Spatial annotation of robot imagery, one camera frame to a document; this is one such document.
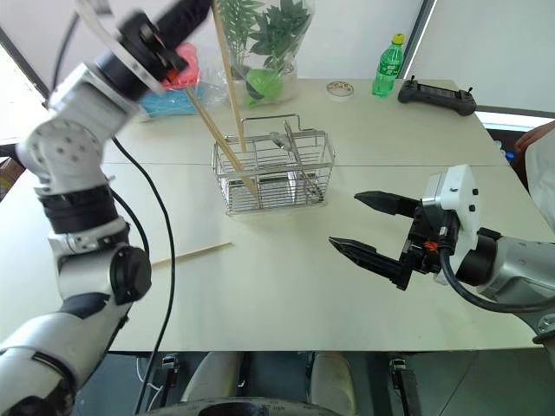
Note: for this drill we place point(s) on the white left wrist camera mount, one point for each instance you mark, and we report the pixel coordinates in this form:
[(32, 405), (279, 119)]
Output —
[(130, 60)]

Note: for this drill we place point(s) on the black remote controller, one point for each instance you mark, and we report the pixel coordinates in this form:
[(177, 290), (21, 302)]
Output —
[(438, 97)]

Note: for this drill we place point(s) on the blue cloth pack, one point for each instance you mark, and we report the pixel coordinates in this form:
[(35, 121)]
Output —
[(167, 104)]

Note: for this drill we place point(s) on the small round white container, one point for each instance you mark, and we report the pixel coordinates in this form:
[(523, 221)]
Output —
[(340, 90)]

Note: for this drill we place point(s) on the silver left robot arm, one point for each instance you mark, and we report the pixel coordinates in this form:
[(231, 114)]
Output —
[(65, 143)]

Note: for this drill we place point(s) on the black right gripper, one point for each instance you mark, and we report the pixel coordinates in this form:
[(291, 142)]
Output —
[(427, 242)]

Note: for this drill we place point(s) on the white rounded robot leg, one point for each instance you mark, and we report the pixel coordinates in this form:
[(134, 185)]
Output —
[(212, 377), (331, 377)]

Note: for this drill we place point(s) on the green plastic bottle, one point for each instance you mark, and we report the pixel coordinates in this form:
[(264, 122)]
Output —
[(387, 69)]

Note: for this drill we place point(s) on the metal spoon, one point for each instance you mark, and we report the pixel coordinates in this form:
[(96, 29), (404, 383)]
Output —
[(295, 149)]

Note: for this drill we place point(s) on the brown cardboard box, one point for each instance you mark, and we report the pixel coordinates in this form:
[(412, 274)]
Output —
[(8, 177)]

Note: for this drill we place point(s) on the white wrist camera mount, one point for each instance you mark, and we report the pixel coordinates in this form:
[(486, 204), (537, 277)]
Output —
[(461, 195), (130, 60)]

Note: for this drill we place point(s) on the person white garment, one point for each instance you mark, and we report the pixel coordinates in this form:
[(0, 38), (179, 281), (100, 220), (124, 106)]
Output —
[(542, 177)]

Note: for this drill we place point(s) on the black table leg bracket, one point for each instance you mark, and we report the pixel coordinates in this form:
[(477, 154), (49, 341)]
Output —
[(170, 372), (403, 385)]

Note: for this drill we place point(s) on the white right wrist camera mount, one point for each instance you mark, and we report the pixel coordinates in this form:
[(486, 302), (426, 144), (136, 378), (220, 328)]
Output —
[(461, 195)]

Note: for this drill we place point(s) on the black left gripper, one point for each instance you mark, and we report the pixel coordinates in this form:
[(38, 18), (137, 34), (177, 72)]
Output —
[(149, 41)]

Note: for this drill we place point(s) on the pink foam pack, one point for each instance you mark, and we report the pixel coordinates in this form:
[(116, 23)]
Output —
[(188, 71)]

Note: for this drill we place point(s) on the wooden chopstick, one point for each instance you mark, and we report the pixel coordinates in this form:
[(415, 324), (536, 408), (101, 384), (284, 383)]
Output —
[(195, 254), (217, 132), (230, 84)]

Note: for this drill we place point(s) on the green plant in plastic wrap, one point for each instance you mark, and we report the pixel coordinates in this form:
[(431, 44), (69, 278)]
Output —
[(269, 39)]

